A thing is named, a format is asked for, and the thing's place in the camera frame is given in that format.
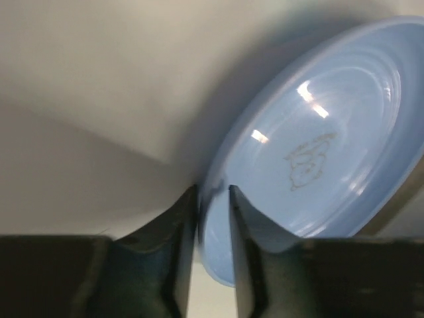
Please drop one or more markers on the blue plastic bowl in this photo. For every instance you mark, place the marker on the blue plastic bowl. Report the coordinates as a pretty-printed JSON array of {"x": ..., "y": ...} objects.
[{"x": 326, "y": 144}]

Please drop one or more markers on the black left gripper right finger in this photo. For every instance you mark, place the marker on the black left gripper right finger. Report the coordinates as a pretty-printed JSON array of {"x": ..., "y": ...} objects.
[{"x": 278, "y": 274}]

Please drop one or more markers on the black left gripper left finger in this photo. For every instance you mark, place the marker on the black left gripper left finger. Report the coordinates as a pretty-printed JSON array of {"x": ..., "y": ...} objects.
[{"x": 144, "y": 274}]

